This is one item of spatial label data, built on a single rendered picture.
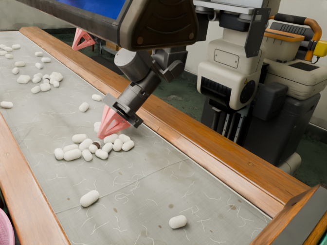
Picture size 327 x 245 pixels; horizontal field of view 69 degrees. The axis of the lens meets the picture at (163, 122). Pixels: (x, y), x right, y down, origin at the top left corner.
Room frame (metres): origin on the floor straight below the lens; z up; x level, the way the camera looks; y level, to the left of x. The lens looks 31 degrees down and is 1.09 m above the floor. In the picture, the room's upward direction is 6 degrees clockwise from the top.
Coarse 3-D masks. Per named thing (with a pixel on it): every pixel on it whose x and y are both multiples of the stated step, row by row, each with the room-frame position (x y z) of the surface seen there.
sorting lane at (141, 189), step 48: (0, 48) 1.15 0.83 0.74; (0, 96) 0.65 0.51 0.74; (48, 96) 0.68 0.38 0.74; (48, 144) 0.44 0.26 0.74; (144, 144) 0.47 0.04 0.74; (48, 192) 0.30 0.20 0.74; (144, 192) 0.32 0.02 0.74; (192, 192) 0.33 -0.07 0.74; (96, 240) 0.22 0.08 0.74; (144, 240) 0.22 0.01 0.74; (192, 240) 0.23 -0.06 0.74; (240, 240) 0.24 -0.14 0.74
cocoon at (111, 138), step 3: (111, 135) 0.47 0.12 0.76; (114, 135) 0.47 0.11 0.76; (117, 135) 0.48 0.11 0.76; (105, 138) 0.46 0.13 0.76; (108, 138) 0.46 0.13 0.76; (111, 138) 0.46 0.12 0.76; (114, 138) 0.46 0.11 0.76; (117, 138) 0.47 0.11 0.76; (105, 141) 0.45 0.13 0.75; (108, 141) 0.45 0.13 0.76; (111, 141) 0.46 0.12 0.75
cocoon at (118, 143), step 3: (114, 141) 0.45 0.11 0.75; (117, 141) 0.45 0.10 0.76; (120, 141) 0.45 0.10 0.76; (114, 144) 0.44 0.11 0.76; (117, 144) 0.44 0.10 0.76; (120, 144) 0.44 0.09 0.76; (114, 147) 0.43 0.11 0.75; (117, 147) 0.43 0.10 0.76; (120, 147) 0.44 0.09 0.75; (117, 150) 0.43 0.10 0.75
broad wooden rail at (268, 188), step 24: (48, 48) 1.18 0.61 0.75; (96, 72) 0.88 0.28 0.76; (144, 120) 0.58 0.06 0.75; (168, 120) 0.56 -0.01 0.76; (192, 120) 0.58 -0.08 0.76; (192, 144) 0.46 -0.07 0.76; (216, 144) 0.47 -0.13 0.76; (216, 168) 0.40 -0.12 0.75; (240, 168) 0.39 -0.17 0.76; (264, 168) 0.40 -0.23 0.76; (240, 192) 0.34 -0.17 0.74; (264, 192) 0.33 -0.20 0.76; (288, 192) 0.33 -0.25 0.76
